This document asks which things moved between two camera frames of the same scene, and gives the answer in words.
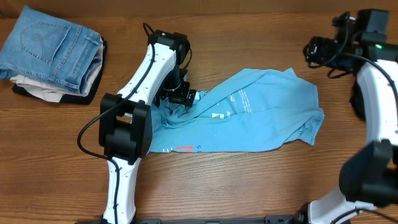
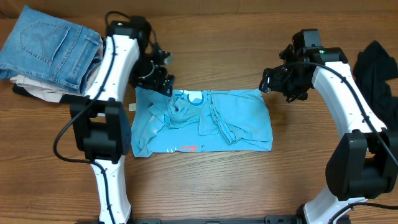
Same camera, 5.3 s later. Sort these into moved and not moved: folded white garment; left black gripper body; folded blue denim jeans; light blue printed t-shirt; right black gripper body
Moved: right black gripper body; left black gripper body; light blue printed t-shirt
Not moved: folded white garment; folded blue denim jeans
